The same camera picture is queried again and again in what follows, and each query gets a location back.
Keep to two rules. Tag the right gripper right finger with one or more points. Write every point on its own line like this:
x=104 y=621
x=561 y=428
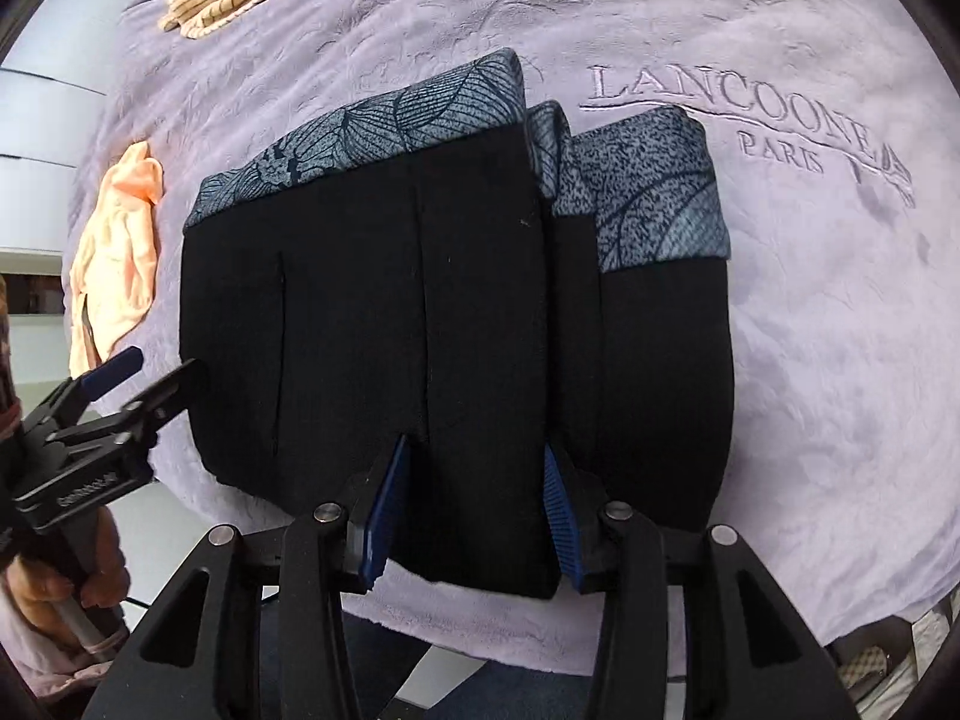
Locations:
x=748 y=654

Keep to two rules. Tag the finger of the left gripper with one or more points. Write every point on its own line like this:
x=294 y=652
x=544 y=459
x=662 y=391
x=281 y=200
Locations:
x=150 y=401
x=67 y=403

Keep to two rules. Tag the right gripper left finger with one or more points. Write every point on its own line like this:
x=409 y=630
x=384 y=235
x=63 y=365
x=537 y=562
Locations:
x=195 y=654

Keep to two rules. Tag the black pants patterned cuffs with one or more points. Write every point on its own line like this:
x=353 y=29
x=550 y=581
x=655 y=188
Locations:
x=449 y=267

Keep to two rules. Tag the person left hand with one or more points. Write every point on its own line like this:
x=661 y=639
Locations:
x=35 y=587

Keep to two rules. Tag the blue jeans legs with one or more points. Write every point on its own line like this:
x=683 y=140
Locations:
x=434 y=651

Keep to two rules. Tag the orange cloth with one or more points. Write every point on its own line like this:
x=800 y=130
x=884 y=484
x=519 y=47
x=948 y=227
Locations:
x=112 y=277

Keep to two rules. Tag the white wardrobe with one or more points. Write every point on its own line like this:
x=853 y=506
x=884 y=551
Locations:
x=54 y=80

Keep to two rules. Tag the lavender plush bed blanket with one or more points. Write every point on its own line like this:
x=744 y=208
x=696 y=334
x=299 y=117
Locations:
x=834 y=131

